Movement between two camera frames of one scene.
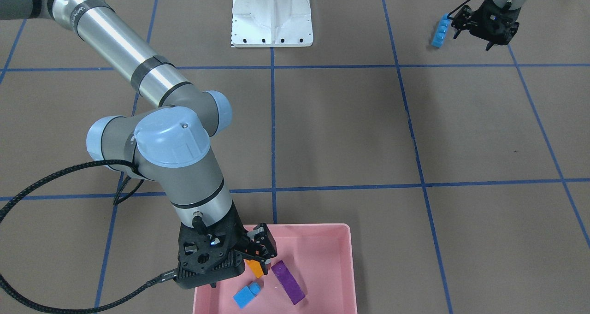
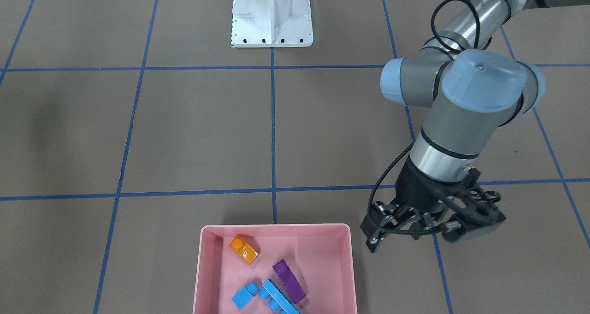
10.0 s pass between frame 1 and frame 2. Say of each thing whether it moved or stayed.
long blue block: moved
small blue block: stayed
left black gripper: moved
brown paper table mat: stayed
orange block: moved
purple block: stayed
